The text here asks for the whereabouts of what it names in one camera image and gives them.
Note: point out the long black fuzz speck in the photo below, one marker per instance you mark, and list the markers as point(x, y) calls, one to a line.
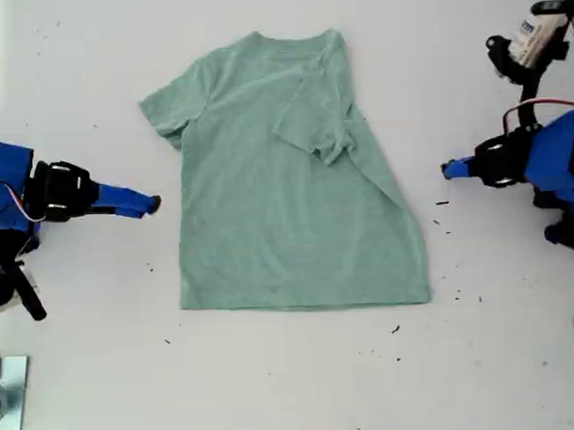
point(442, 202)

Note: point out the green t-shirt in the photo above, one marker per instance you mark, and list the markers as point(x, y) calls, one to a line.
point(267, 201)

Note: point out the steel plate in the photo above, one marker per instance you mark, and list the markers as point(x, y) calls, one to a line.
point(15, 399)

